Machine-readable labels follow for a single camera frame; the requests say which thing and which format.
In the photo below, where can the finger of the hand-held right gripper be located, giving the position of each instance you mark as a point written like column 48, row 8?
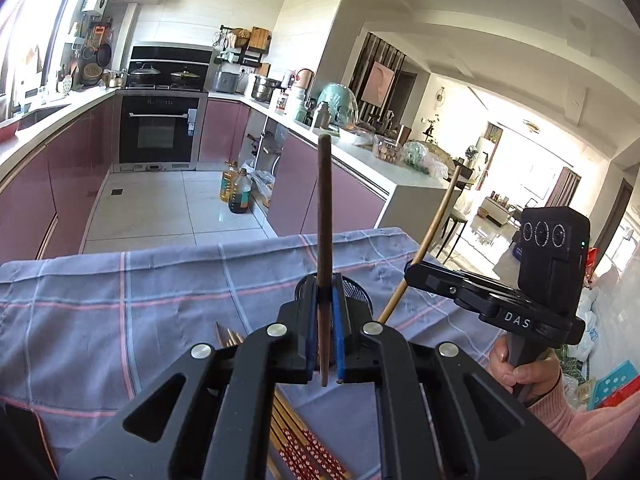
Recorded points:
column 440, row 287
column 480, row 280

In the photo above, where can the pink base cabinets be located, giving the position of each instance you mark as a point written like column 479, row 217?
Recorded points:
column 60, row 170

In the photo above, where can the steel thermos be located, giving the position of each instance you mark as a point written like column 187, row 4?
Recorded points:
column 322, row 116

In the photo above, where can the blue plastic basket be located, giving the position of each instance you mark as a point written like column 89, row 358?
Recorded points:
column 615, row 385

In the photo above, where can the black mesh holder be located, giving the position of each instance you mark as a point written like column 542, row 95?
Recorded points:
column 357, row 297

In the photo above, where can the pink peninsula cabinets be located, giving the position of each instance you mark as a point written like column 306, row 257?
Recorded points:
column 320, row 185

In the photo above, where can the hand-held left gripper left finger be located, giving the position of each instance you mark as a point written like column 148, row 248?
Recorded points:
column 300, row 340

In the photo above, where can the white plastic bags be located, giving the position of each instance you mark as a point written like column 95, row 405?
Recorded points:
column 592, row 320

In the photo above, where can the pink kettle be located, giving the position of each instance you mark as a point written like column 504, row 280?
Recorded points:
column 304, row 79

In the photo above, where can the yellow oil bottle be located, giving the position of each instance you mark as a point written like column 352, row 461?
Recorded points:
column 229, row 182

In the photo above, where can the single bamboo chopstick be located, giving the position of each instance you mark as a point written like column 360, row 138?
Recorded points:
column 435, row 220
column 324, row 220

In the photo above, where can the person's right forearm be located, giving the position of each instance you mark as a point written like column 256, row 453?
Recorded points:
column 590, row 425

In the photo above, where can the black range hood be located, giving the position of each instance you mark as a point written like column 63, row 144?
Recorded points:
column 170, row 55

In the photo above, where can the black wall rack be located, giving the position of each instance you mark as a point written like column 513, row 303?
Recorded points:
column 245, row 52

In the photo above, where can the wooden cutting board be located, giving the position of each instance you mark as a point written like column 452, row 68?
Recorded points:
column 259, row 38

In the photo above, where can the built-in black oven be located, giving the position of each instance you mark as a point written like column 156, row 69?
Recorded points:
column 155, row 130

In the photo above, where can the bagged green vegetables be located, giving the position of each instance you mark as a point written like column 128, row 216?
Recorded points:
column 425, row 159

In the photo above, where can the pot with glass lid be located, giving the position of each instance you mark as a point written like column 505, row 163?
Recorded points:
column 185, row 77

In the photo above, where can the steel kettle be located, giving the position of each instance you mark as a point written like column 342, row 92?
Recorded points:
column 115, row 79

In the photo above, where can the bunch of patterned chopsticks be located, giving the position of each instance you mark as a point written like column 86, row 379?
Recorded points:
column 305, row 450

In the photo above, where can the clear food container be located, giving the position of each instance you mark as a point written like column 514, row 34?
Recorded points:
column 387, row 150

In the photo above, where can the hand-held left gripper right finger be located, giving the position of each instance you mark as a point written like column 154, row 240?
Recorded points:
column 350, row 340

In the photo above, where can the crumpled plastic bag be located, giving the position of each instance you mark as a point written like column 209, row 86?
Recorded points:
column 260, row 180

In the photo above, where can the steel stockpot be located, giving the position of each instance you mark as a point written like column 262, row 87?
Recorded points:
column 264, row 88

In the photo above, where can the mint green appliance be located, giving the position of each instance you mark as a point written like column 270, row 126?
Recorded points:
column 337, row 105

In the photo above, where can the dark oil bottle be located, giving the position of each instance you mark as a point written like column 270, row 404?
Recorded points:
column 241, row 195

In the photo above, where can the plaid grey tablecloth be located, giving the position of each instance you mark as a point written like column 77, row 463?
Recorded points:
column 150, row 310

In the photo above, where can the person's right hand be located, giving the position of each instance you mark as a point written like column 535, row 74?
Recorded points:
column 501, row 370

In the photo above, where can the black wok with lid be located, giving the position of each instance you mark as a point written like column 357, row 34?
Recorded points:
column 145, row 74

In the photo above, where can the dark door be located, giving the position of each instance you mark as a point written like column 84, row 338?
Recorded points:
column 612, row 220

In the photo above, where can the pink wall picture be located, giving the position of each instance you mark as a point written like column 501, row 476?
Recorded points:
column 377, row 82

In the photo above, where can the hanging kitchen utensils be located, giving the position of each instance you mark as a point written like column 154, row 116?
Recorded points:
column 92, row 55

